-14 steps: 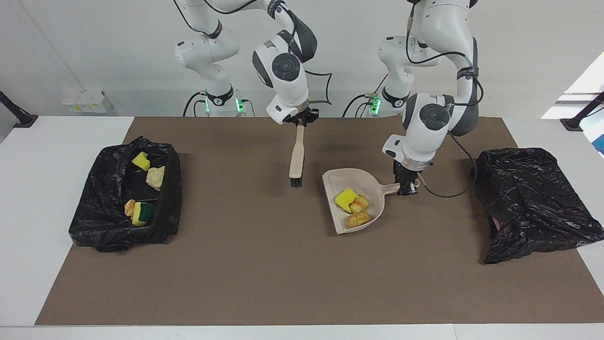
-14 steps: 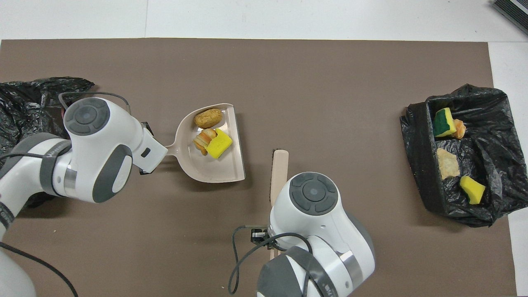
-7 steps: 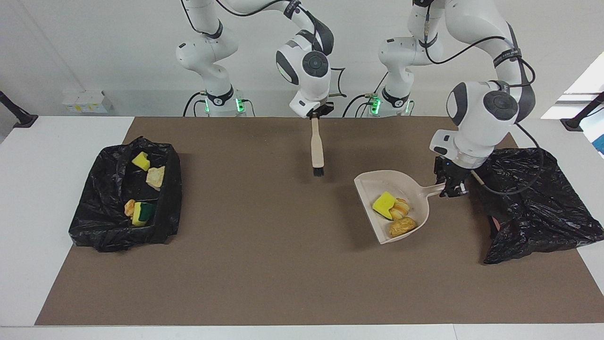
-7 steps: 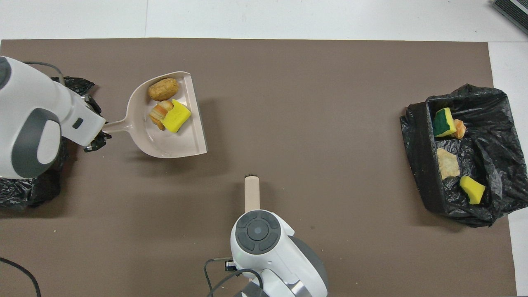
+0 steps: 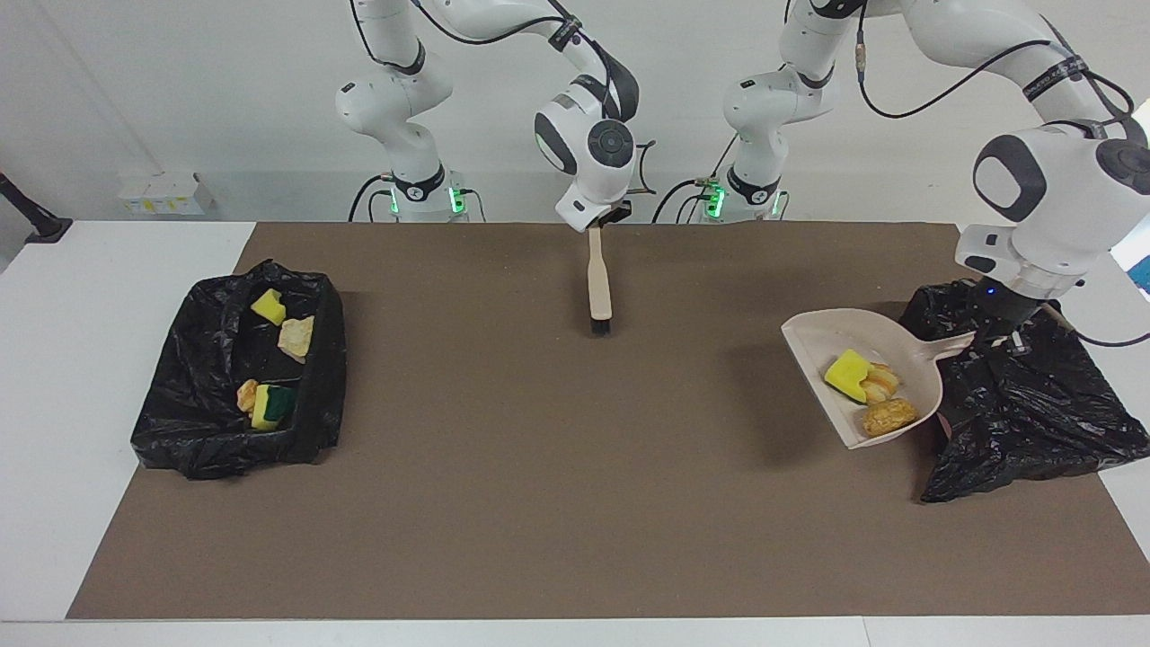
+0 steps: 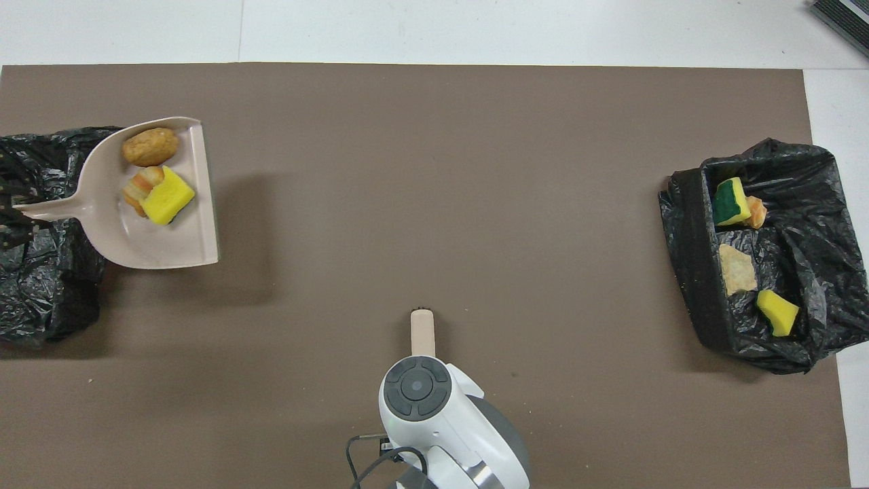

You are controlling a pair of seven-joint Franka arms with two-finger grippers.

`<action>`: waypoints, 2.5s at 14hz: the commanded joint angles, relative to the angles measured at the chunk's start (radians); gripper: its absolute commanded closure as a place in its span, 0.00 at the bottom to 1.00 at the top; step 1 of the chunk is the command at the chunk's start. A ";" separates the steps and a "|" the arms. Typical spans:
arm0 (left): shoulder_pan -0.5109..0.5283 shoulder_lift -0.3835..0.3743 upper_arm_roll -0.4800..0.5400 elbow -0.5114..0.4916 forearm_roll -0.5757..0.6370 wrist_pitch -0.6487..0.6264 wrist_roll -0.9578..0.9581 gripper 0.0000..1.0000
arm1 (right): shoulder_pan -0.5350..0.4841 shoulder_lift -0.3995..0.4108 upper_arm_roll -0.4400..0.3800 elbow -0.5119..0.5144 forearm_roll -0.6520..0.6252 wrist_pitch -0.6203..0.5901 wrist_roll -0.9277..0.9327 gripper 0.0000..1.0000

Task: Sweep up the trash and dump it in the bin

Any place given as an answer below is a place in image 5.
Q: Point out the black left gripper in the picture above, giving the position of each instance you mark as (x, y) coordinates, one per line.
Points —
(995, 310)

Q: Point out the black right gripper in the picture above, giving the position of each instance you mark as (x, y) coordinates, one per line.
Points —
(618, 214)

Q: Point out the beige hand brush black bristles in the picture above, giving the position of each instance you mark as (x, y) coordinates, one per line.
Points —
(598, 279)

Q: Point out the brown toy bread bun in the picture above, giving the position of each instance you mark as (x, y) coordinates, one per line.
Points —
(889, 416)

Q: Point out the notched yellow sponge piece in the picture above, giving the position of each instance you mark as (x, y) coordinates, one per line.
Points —
(846, 376)

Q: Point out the beige plastic dustpan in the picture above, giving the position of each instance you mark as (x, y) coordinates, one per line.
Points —
(827, 337)

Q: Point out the yellow green sponge piece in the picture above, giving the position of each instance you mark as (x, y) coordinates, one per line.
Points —
(268, 409)

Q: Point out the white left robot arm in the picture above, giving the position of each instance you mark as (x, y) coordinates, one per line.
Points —
(1060, 207)

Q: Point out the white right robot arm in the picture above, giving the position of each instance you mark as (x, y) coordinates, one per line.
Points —
(602, 144)

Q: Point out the crumpled black trash bag bin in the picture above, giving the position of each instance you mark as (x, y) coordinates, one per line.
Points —
(1033, 422)

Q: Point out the open black trash bag bin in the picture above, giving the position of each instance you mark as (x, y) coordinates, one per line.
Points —
(198, 404)

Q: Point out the blue plastic object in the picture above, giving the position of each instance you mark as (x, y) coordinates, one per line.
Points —
(1143, 274)

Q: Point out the brown table mat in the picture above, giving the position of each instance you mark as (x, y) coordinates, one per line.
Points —
(539, 557)

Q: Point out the white wall socket box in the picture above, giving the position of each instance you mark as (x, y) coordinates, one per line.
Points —
(166, 193)

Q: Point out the black camera stand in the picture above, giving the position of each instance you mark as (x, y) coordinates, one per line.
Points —
(40, 225)

